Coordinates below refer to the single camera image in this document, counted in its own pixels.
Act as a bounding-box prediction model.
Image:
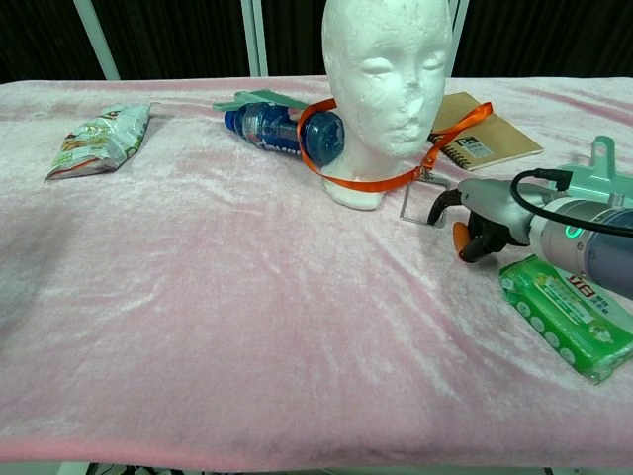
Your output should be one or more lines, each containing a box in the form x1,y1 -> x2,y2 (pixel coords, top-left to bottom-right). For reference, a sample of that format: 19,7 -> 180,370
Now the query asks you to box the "brown spiral notebook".
428,91 -> 545,172

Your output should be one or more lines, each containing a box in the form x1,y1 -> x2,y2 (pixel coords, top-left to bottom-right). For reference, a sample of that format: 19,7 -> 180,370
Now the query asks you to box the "white snack bag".
44,102 -> 152,183

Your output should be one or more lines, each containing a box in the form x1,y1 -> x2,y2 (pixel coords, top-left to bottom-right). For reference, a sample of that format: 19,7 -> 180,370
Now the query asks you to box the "teal dustpan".
553,135 -> 633,209

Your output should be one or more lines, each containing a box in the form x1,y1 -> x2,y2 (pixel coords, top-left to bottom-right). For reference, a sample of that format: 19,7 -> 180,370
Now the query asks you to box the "blue drink bottle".
224,102 -> 346,168

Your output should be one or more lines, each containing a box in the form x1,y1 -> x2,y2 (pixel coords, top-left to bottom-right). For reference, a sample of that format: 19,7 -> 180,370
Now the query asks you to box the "green wet wipes pack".
497,254 -> 633,386

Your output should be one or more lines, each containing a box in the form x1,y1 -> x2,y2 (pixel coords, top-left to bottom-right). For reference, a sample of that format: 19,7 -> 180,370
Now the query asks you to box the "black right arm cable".
509,167 -> 633,235

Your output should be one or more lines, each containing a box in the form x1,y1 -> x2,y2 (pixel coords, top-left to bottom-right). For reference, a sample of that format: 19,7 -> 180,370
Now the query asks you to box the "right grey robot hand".
425,176 -> 545,264

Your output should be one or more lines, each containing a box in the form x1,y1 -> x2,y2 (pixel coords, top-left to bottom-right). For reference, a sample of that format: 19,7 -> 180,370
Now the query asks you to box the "teal hand brush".
212,88 -> 317,113

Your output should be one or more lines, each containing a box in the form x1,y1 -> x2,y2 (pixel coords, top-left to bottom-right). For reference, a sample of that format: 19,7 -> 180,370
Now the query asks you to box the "white partition post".
240,0 -> 271,78
447,0 -> 471,78
72,0 -> 122,82

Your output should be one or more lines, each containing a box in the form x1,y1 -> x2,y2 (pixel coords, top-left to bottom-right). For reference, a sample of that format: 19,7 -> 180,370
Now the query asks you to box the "white foam mannequin head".
319,0 -> 454,212

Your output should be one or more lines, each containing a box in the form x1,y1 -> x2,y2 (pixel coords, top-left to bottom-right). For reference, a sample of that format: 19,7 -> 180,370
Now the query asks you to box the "orange badge lanyard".
296,97 -> 495,193

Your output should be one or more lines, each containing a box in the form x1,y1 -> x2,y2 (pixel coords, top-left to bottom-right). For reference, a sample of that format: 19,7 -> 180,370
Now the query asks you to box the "pink plush tablecloth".
0,75 -> 633,471

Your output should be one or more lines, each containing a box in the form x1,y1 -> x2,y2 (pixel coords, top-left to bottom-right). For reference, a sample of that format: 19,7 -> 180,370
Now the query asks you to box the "clear badge holder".
399,175 -> 452,224

